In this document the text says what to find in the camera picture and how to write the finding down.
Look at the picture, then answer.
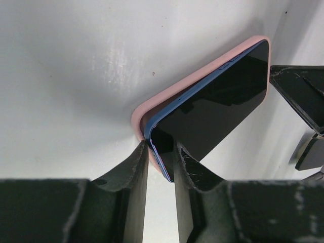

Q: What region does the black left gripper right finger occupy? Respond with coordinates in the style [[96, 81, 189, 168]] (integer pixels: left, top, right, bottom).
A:
[[174, 142, 323, 242]]

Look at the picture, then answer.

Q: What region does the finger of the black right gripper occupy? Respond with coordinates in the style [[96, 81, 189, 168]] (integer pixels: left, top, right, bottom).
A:
[[270, 65, 323, 134], [295, 134, 323, 177]]

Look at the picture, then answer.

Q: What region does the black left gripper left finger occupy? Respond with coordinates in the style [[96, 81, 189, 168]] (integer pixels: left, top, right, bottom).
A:
[[1, 141, 148, 242]]

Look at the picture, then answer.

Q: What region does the blue smartphone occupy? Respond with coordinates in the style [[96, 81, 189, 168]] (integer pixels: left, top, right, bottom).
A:
[[144, 39, 270, 182]]

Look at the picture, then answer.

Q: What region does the pink phone case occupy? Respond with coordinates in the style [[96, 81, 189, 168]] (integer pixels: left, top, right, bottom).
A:
[[131, 35, 271, 172]]

